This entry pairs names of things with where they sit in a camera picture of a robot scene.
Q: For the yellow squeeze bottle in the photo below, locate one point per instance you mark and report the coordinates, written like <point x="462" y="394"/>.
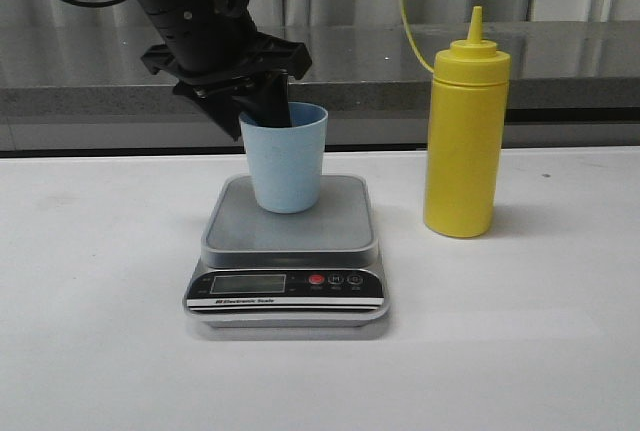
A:
<point x="469" y="94"/>

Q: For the light blue plastic cup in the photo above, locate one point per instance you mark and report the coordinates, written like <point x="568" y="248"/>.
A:
<point x="285" y="164"/>

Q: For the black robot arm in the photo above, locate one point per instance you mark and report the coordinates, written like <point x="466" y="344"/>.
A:
<point x="202" y="33"/>

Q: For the grey stone counter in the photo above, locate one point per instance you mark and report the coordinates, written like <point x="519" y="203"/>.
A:
<point x="68" y="91"/>

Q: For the digital kitchen scale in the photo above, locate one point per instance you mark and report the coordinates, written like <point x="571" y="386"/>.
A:
<point x="318" y="268"/>

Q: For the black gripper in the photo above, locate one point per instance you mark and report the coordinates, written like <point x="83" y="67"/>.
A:
<point x="259" y="75"/>

